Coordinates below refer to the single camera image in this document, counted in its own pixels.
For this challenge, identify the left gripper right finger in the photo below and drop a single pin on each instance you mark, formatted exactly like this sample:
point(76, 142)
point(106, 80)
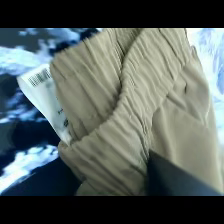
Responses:
point(166, 180)

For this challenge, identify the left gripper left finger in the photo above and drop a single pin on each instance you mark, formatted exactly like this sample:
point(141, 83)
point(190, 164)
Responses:
point(50, 180)

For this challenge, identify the brown pants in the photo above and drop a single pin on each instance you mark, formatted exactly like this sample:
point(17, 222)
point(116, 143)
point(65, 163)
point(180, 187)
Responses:
point(133, 100)

